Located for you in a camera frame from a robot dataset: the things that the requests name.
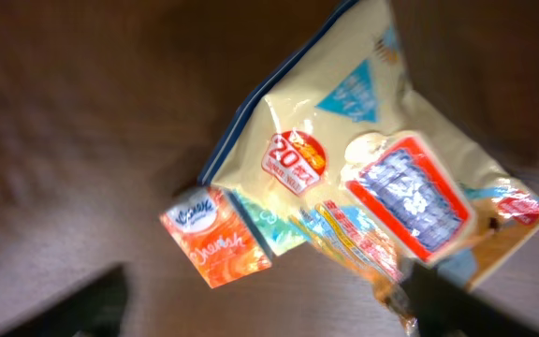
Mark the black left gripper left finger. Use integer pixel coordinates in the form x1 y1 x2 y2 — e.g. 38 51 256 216
0 264 128 337

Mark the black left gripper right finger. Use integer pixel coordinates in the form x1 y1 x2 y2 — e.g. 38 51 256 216
400 262 539 337

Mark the orange tissue pack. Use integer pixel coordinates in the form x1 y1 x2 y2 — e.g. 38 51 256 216
160 187 272 288

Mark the cream snack bag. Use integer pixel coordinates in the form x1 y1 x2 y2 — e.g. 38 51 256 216
197 0 539 336

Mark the green tissue pack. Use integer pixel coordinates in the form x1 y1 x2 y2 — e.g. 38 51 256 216
230 192 306 256

